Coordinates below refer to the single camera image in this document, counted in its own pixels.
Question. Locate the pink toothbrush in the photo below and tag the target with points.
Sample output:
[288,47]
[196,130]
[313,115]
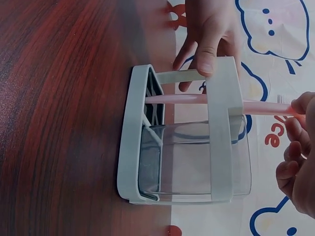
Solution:
[177,99]

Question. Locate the clear plastic cup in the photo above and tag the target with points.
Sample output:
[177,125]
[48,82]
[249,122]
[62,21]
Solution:
[187,157]

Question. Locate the person's right hand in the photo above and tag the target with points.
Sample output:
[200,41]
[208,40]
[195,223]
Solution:
[300,177]

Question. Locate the person's left hand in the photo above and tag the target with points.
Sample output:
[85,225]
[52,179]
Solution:
[211,22]

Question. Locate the white toothbrush holder rack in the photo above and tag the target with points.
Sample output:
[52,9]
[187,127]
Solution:
[220,137]

